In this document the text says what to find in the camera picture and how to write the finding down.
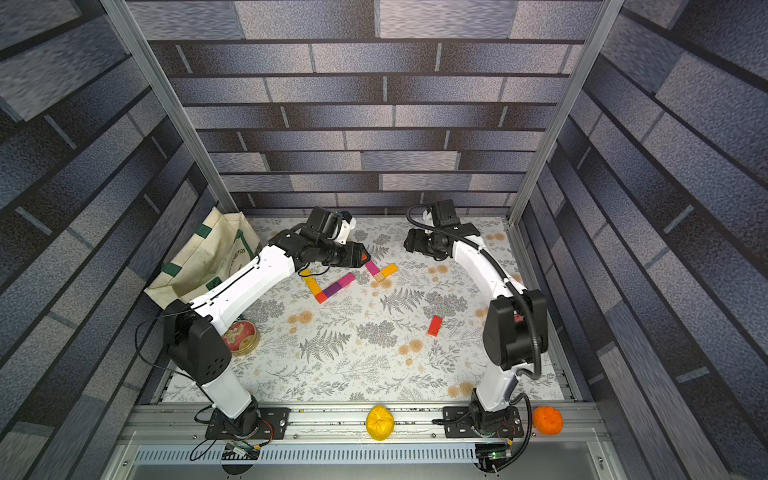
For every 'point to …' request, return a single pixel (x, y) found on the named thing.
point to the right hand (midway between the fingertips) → (415, 243)
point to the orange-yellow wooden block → (313, 285)
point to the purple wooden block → (331, 289)
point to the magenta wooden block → (346, 280)
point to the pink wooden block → (372, 268)
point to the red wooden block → (435, 325)
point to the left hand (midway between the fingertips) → (363, 254)
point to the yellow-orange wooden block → (389, 270)
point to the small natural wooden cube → (379, 277)
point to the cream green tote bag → (224, 247)
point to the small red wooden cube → (321, 297)
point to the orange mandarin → (548, 420)
